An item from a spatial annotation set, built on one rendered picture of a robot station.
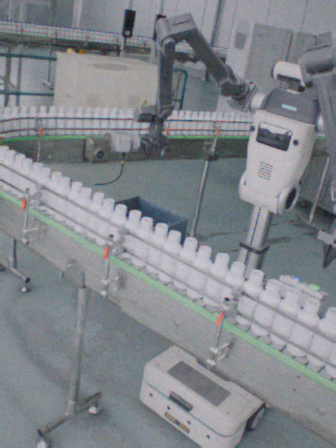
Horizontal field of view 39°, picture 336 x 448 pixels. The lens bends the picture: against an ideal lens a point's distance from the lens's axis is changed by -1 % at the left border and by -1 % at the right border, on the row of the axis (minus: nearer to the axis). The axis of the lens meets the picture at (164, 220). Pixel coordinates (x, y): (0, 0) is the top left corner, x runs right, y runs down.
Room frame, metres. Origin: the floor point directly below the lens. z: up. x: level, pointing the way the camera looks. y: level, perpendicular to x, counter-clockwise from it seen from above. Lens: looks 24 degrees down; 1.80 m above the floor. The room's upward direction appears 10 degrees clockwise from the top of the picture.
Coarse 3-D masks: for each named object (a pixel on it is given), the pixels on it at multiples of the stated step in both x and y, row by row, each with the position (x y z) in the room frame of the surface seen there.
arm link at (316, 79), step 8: (304, 64) 1.37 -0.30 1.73; (304, 72) 1.37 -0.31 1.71; (328, 72) 1.37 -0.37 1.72; (304, 80) 1.37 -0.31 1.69; (312, 80) 1.36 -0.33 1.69; (320, 80) 1.35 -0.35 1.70; (328, 80) 1.35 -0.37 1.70; (320, 88) 1.35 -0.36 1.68; (328, 88) 1.35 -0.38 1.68; (320, 96) 1.36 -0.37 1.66; (328, 96) 1.35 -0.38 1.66; (320, 104) 1.36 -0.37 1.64; (328, 104) 1.35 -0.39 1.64; (328, 112) 1.35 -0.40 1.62; (328, 120) 1.35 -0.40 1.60; (328, 128) 1.35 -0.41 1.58; (328, 136) 1.35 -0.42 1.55; (328, 144) 1.35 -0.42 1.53; (328, 152) 1.36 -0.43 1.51
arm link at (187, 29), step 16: (176, 16) 1.70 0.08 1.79; (160, 32) 1.67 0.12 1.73; (176, 32) 1.65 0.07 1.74; (192, 32) 1.67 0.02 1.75; (192, 48) 1.74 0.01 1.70; (208, 48) 1.77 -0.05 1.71; (208, 64) 1.82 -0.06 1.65; (224, 64) 1.92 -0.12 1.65; (224, 80) 1.88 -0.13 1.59; (224, 96) 1.93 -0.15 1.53
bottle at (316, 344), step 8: (328, 312) 1.06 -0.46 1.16; (320, 320) 1.08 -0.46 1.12; (328, 320) 1.05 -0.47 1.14; (320, 328) 1.05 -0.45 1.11; (328, 328) 1.04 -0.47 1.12; (320, 336) 1.05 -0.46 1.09; (312, 344) 1.06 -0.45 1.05; (320, 344) 1.04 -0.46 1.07; (328, 344) 1.04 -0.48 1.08; (320, 352) 1.04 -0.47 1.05; (328, 352) 1.04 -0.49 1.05; (312, 360) 1.04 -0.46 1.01
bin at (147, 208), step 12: (132, 204) 2.16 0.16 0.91; (144, 204) 2.17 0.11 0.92; (156, 204) 2.13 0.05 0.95; (144, 216) 2.16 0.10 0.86; (156, 216) 2.12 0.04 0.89; (168, 216) 2.08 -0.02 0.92; (180, 216) 2.04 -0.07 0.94; (168, 228) 1.90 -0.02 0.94; (180, 228) 1.98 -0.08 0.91; (180, 240) 2.00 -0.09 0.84
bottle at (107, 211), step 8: (104, 200) 1.53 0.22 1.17; (112, 200) 1.55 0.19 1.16; (104, 208) 1.53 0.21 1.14; (112, 208) 1.53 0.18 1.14; (104, 216) 1.51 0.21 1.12; (112, 216) 1.52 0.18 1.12; (104, 224) 1.51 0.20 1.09; (104, 232) 1.51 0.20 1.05; (96, 240) 1.53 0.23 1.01; (104, 240) 1.51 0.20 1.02
